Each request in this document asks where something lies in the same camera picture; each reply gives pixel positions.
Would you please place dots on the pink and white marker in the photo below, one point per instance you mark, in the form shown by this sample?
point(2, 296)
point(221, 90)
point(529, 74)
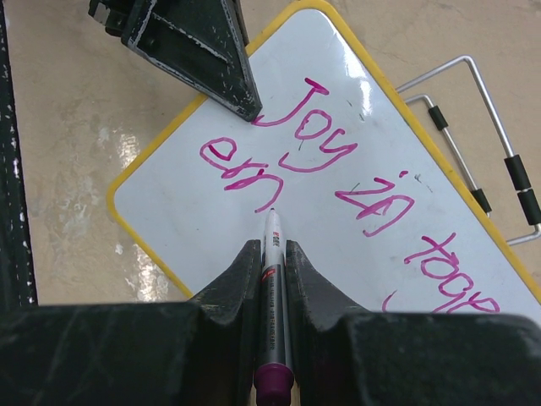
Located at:
point(273, 376)

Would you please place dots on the yellow framed whiteboard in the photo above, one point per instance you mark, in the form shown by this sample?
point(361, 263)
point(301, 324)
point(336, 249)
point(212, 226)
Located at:
point(353, 175)

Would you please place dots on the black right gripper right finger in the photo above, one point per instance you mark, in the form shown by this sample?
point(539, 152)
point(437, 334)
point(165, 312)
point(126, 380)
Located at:
point(334, 342)

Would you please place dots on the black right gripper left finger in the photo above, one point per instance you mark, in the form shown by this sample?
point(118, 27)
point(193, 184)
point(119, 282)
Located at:
point(218, 356)

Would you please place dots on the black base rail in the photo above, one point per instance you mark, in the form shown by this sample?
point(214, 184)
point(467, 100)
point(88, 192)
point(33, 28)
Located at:
point(18, 282)

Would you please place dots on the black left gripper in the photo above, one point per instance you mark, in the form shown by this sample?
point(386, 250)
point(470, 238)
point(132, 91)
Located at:
point(201, 42)

